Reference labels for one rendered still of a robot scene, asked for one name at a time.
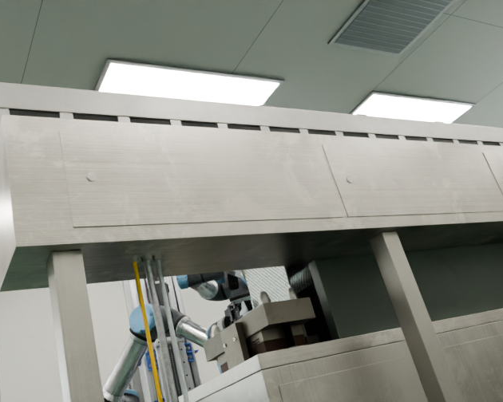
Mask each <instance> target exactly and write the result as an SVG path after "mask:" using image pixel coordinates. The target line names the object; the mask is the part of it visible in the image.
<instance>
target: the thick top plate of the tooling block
mask: <svg viewBox="0 0 503 402"><path fill-rule="evenodd" d="M314 318H316V316H315V312H314V310H313V306H312V304H311V299H310V298H297V299H291V300H285V301H274V302H267V303H263V304H261V305H259V306H258V307H256V308H255V309H253V310H252V311H251V312H249V313H247V314H246V315H244V316H243V317H241V318H240V319H239V320H237V321H235V322H234V323H236V322H241V325H242V329H243V332H244V338H245V340H247V339H248V338H249V337H252V336H253V335H255V334H257V333H258V332H260V331H263V330H268V329H278V328H283V325H287V324H290V326H293V325H303V324H305V323H307V322H309V321H310V320H312V319H314ZM234 323H233V324H234ZM233 324H232V325H233ZM230 326H231V325H230ZM228 327H229V326H228ZM228 327H227V328H228ZM222 331H224V330H222ZM222 331H221V332H222ZM221 332H219V333H218V334H216V335H215V336H214V337H212V338H210V339H209V340H207V341H205V342H204V343H203V345H204V351H205V355H206V359H207V362H209V361H217V360H218V359H217V357H218V356H220V355H222V354H223V353H224V347H223V343H222V340H221V336H220V333H221Z"/></svg>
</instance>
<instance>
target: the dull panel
mask: <svg viewBox="0 0 503 402"><path fill-rule="evenodd" d="M404 252H405V255H406V258H407V260H408V263H409V265H410V268H411V270H412V273H413V275H414V278H415V281H416V283H417V285H418V288H419V291H420V293H421V296H422V299H423V301H424V303H425V306H426V309H427V311H428V314H429V316H430V320H431V321H439V320H443V319H448V318H452V317H460V316H465V315H469V314H473V313H481V312H485V311H490V310H495V309H503V243H495V244H486V245H476V246H459V247H450V248H440V249H431V250H412V251H404ZM308 266H309V269H310V272H311V276H312V278H313V281H314V284H315V288H316V291H317V294H318V296H319V301H320V304H321V306H322V309H323V314H324V317H325V319H326V322H327V326H328V329H329V332H330V335H331V339H332V340H337V339H341V338H346V337H353V336H358V335H363V334H367V333H375V332H379V331H384V330H388V329H397V328H401V326H400V324H399V321H398V318H397V315H396V313H395V310H394V307H393V304H392V302H391V300H390V295H389V294H388V291H387V288H386V285H385V282H384V280H383V278H382V274H381V271H380V269H379V267H378V263H377V261H376V258H375V256H374V254H367V255H357V256H348V257H338V258H321V259H314V260H313V261H311V262H309V263H308Z"/></svg>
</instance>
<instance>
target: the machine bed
mask: <svg viewBox="0 0 503 402"><path fill-rule="evenodd" d="M496 321H503V309H495V310H490V311H485V312H481V313H473V314H469V315H465V316H460V317H452V318H448V319H443V320H439V321H432V324H433V326H434V329H435V332H436V334H438V333H445V332H449V331H453V330H457V329H464V328H469V327H473V326H476V325H484V324H488V323H492V322H496ZM405 340H406V339H405V337H404V334H403V332H402V328H397V329H388V330H384V331H379V332H375V333H367V334H363V335H358V336H353V337H346V338H341V339H337V340H333V341H324V342H320V343H315V344H311V345H303V346H299V347H294V348H289V349H282V350H278V351H273V352H269V353H261V354H257V355H255V356H254V357H252V358H250V359H248V360H246V361H244V362H243V363H241V364H239V365H237V366H235V367H233V368H231V369H229V370H228V371H226V372H224V373H222V374H220V375H219V376H216V377H214V378H213V379H211V380H209V381H207V382H205V383H203V384H202V385H200V386H198V387H196V388H194V389H193V390H191V391H189V392H188V399H189V402H197V401H199V400H202V399H203V398H205V397H207V396H210V395H212V394H214V393H216V392H218V391H220V390H222V389H224V388H226V387H228V386H230V385H232V384H234V383H236V382H238V381H240V380H242V379H244V378H246V377H248V376H251V375H253V374H255V373H257V372H259V371H261V370H264V369H271V368H275V367H279V366H283V365H290V364H294V363H299V362H302V361H309V360H314V359H318V358H322V357H329V356H333V355H337V354H341V353H348V352H352V351H356V350H360V349H368V348H372V347H375V346H380V345H387V344H391V343H395V342H400V341H405Z"/></svg>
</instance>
